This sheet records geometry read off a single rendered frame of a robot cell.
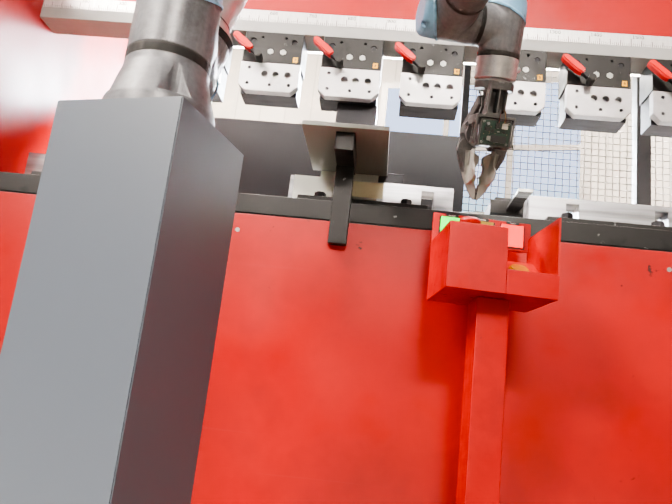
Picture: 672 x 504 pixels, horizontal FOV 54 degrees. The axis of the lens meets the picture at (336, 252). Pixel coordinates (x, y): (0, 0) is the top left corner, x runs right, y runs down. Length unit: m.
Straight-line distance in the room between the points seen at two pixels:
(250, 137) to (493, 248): 1.24
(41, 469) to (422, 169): 1.62
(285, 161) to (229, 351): 0.94
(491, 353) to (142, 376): 0.66
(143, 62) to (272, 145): 1.34
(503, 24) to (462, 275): 0.44
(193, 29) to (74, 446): 0.54
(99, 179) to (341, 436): 0.76
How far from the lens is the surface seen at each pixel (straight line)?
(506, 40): 1.24
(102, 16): 1.91
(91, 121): 0.88
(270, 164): 2.19
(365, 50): 1.72
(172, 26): 0.94
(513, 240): 1.37
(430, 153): 2.19
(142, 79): 0.89
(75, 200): 0.85
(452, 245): 1.17
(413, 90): 1.66
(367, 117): 1.67
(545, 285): 1.20
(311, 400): 1.37
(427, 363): 1.38
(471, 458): 1.20
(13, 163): 1.87
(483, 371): 1.20
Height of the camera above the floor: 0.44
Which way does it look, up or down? 13 degrees up
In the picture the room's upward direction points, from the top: 6 degrees clockwise
